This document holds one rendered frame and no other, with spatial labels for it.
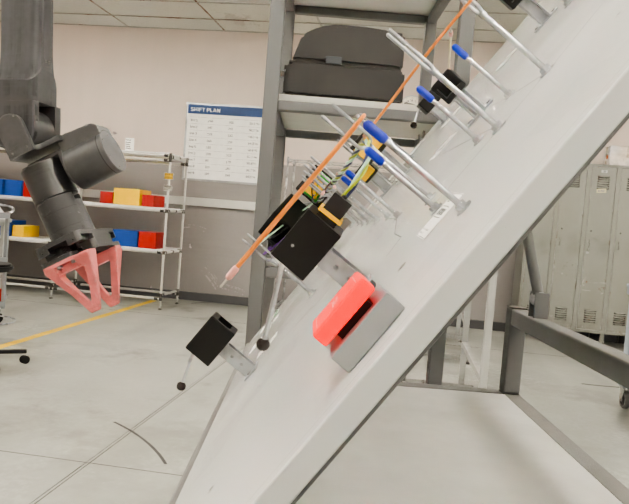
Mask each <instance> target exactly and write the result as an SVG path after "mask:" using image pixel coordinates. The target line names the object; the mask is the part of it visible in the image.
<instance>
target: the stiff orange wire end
mask: <svg viewBox="0 0 629 504"><path fill-rule="evenodd" d="M365 117H366V114H364V113H363V114H362V115H361V116H360V117H359V119H358V120H357V121H356V122H355V123H354V124H353V126H352V127H351V128H350V129H349V131H348V132H347V133H346V134H345V135H344V137H343V138H342V139H341V140H340V141H339V142H338V144H337V145H336V146H335V147H334V148H333V150H332V151H331V152H330V153H329V154H328V156H327V157H326V158H325V159H324V160H323V162H322V163H321V164H320V165H319V166H318V168H317V169H316V170H315V171H314V172H313V173H312V175H311V176H310V177H309V178H308V179H307V181H306V182H305V183H304V184H303V185H302V187H301V188H300V189H299V190H298V191H297V193H296V194H295V195H294V196H293V197H292V199H291V200H290V201H289V202H288V203H287V204H286V206H285V207H284V208H283V209H282V210H281V212H280V213H279V214H278V215H277V216H276V218H275V219H274V220H273V221H272V222H271V224H270V225H269V226H268V227H267V228H266V229H265V231H264V232H263V233H262V234H261V235H260V237H259V238H258V239H257V240H256V241H255V243H254V244H253V245H252V246H251V247H250V249H249V250H248V251H247V252H246V253H245V255H244V256H243V257H242V258H241V259H240V260H239V262H238V263H237V264H236V265H234V266H233V267H232V268H231V269H230V271H229V272H228V273H227V274H226V279H225V280H224V281H223V283H222V284H221V285H220V288H222V287H223V285H224V284H225V283H226V282H227V281H228V280H231V279H232V278H233V277H234V276H235V275H236V274H237V272H238V271H239V268H240V267H241V266H242V265H243V263H244V262H245V261H246V260H247V259H248V258H249V256H250V255H251V254H252V253H253V252H254V250H255V249H256V248H257V247H258V246H259V244H260V243H261V242H262V241H263V240H264V238H265V237H266V236H267V235H268V234H269V233H270V231H271V230H272V229H273V228H274V227H275V225H276V224H277V223H278V222H279V221H280V219H281V218H282V217H283V216H284V215H285V214H286V212H287V211H288V210H289V209H290V208H291V206H292V205H293V204H294V203H295V202H296V200H297V199H298V198H299V197H300V196H301V194H302V193H303V192H304V191H305V190H306V189H307V187H308V186H309V185H310V184H311V183H312V181H313V180H314V179H315V178H316V177H317V175H318V174H319V173H320V172H321V171H322V170H323V168H324V167H325V166H326V165H327V164H328V162H329V161H330V160H331V159H332V158H333V156H334V155H335V154H336V153H337V152H338V150H339V149H340V148H341V147H342V146H343V145H344V143H345V142H346V141H347V140H348V139H349V137H350V136H351V135H352V134H353V133H354V131H355V130H356V129H357V128H358V126H359V124H360V123H361V122H362V121H363V120H364V118H365Z"/></svg>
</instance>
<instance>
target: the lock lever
mask: <svg viewBox="0 0 629 504"><path fill-rule="evenodd" d="M283 269H284V265H283V264H282V263H281V262H280V263H279V268H278V273H277V277H276V282H275V286H274V290H273V294H272V299H271V303H270V307H269V311H268V315H267V319H266V323H265V328H264V332H263V333H262V334H261V337H262V339H263V340H268V339H269V337H268V332H269V328H270V324H271V320H272V316H273V312H274V308H275V304H276V300H277V295H278V291H279V287H280V283H281V278H282V274H283Z"/></svg>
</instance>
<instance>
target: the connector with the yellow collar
mask: <svg viewBox="0 0 629 504"><path fill-rule="evenodd" d="M341 195H342V194H341V193H339V192H338V191H337V190H336V191H335V192H334V194H333V195H332V196H331V198H330V199H329V200H328V201H327V203H326V204H325V205H324V207H323V208H324V209H326V210H327V211H328V212H329V213H331V214H332V215H333V216H334V217H336V218H337V219H338V220H341V219H342V217H343V216H344V215H345V214H346V212H347V211H348V210H349V209H350V207H351V206H352V202H351V201H349V200H348V199H347V197H346V196H345V195H342V196H341ZM346 199H347V200H346ZM317 215H318V216H319V217H320V218H321V219H322V220H323V221H325V222H326V223H327V224H328V225H329V226H331V227H332V228H333V229H334V228H335V226H336V225H337V224H336V223H335V222H333V221H332V220H331V219H330V218H328V217H327V216H326V215H325V214H323V213H322V212H321V211H320V212H319V213H318V214H317Z"/></svg>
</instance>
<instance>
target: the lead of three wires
mask: <svg viewBox="0 0 629 504"><path fill-rule="evenodd" d="M364 144H365V145H366V147H368V146H369V147H371V148H373V144H371V140H368V139H365V142H364ZM370 159H371V158H369V157H368V156H367V155H365V157H364V160H363V163H362V166H361V168H360V170H359V171H358V173H357V174H356V176H355V177H354V179H353V180H352V182H351V184H350V186H349V187H348V188H347V189H346V191H345V192H344V193H343V194H342V195H345V196H346V197H347V199H348V197H349V196H350V195H351V194H352V193H353V191H354V190H355V189H356V187H357V185H358V184H359V182H360V180H361V178H362V177H363V176H364V174H365V173H366V171H367V169H368V166H369V161H370ZM342 195H341V196H342ZM347 199H346V200H347Z"/></svg>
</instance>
